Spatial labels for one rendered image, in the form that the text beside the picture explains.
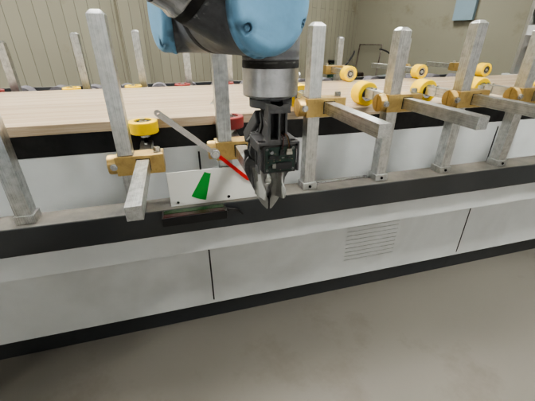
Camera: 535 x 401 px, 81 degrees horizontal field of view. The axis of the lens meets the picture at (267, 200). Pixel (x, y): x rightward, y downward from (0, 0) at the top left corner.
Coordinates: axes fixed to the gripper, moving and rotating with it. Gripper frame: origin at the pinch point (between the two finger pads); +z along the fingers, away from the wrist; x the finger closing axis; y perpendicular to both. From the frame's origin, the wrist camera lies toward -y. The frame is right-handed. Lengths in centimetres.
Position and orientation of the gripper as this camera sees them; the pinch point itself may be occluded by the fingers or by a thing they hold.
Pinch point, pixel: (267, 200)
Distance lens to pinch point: 62.7
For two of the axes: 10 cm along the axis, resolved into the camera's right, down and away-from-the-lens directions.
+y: 2.6, 4.3, -8.7
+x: 9.6, -1.2, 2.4
